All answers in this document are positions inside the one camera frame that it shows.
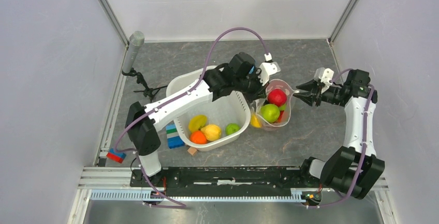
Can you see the green apple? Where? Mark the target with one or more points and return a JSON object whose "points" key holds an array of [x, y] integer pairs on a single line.
{"points": [[270, 112]]}

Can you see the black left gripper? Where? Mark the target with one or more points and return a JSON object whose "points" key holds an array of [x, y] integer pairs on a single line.
{"points": [[260, 91]]}

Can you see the grey microphone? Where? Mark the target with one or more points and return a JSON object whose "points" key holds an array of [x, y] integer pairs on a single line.
{"points": [[136, 41]]}

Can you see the black microphone tripod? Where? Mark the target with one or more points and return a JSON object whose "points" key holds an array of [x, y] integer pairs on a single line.
{"points": [[148, 92]]}

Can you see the clear dotted zip bag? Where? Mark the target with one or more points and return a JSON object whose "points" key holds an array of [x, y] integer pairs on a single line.
{"points": [[257, 104]]}

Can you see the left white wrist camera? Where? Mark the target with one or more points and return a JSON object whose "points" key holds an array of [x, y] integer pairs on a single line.
{"points": [[267, 69]]}

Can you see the red apple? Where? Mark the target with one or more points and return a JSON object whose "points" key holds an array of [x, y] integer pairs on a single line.
{"points": [[277, 97]]}

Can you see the yellow bumpy lemon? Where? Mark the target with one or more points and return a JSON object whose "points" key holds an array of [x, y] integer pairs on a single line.
{"points": [[212, 132]]}

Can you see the small wooden cube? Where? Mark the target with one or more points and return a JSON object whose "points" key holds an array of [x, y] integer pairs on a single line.
{"points": [[192, 151]]}

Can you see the blue green stacked blocks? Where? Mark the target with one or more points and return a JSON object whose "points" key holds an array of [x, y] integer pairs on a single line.
{"points": [[173, 138]]}

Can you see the yellow apple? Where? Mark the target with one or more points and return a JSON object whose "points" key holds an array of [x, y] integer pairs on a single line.
{"points": [[254, 121]]}

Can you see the small green lime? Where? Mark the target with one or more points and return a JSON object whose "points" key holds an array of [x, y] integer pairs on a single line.
{"points": [[232, 128]]}

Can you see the aluminium rail frame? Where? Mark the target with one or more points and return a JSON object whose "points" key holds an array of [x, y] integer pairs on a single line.
{"points": [[118, 183]]}

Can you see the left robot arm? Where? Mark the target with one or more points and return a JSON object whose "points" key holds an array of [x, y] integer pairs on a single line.
{"points": [[239, 75]]}

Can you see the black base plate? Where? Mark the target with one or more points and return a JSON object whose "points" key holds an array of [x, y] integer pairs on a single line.
{"points": [[270, 181]]}

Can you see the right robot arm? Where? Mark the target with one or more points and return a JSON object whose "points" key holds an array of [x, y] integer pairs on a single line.
{"points": [[354, 168]]}

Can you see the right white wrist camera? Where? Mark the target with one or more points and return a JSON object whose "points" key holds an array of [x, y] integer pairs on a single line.
{"points": [[324, 75]]}

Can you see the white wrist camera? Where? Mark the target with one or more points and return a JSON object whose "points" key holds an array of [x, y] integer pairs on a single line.
{"points": [[267, 69], [324, 75]]}

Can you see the red orange mango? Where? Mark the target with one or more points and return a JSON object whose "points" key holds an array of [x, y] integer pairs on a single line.
{"points": [[280, 118]]}

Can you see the red blue block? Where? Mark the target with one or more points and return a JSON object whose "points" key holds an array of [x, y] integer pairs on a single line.
{"points": [[115, 156]]}

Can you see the orange fruit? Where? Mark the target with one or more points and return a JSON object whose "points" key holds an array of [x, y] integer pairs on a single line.
{"points": [[198, 137]]}

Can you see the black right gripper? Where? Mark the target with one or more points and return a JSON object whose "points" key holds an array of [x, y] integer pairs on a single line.
{"points": [[311, 86]]}

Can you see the white plastic basket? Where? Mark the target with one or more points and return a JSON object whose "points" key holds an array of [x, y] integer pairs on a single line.
{"points": [[221, 112]]}

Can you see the yellow starfruit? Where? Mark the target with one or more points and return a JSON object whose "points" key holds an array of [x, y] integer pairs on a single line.
{"points": [[197, 122]]}

